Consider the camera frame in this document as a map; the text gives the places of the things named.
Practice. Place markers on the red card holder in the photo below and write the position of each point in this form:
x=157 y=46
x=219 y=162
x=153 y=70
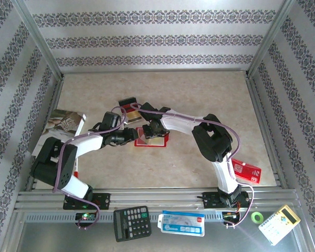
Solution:
x=157 y=143

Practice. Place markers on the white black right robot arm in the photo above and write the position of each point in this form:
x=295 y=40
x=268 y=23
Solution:
x=178 y=123

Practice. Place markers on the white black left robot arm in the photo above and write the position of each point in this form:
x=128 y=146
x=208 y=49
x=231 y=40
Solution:
x=89 y=143

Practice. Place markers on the small dark red box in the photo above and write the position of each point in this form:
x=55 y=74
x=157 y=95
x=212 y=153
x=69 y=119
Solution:
x=127 y=102

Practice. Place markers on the printed booklet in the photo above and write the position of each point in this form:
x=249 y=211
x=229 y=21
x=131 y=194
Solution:
x=65 y=120

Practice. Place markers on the controller board with green light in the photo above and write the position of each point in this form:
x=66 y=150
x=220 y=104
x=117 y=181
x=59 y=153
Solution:
x=85 y=216

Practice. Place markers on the black desk calculator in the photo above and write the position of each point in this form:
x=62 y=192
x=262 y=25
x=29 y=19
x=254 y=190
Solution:
x=132 y=223

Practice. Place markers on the blue white plastic pouch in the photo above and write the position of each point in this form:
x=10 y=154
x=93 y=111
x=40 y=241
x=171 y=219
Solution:
x=181 y=223

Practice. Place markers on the red box with white logo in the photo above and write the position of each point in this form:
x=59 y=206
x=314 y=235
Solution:
x=248 y=172

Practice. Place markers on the perforated metal strip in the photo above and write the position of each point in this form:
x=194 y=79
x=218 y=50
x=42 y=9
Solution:
x=55 y=217

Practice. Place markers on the green tape roll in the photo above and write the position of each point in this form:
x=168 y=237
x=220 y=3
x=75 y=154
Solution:
x=257 y=217

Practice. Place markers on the yellow white calculator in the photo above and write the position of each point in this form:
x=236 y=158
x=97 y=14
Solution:
x=279 y=225

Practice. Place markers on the thin aluminium wall rail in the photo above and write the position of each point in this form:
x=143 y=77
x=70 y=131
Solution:
x=152 y=70

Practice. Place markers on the long aluminium base rail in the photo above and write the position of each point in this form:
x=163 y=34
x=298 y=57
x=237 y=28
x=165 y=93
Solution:
x=160 y=195

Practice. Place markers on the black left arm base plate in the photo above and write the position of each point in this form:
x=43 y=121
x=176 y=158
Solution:
x=103 y=201

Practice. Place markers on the aluminium side rail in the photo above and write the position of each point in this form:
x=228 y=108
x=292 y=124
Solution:
x=257 y=105
x=58 y=90

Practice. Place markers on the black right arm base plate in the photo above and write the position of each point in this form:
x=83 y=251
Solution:
x=211 y=200

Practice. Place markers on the aluminium corner post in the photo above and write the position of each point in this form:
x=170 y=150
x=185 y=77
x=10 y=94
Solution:
x=270 y=39
x=40 y=39

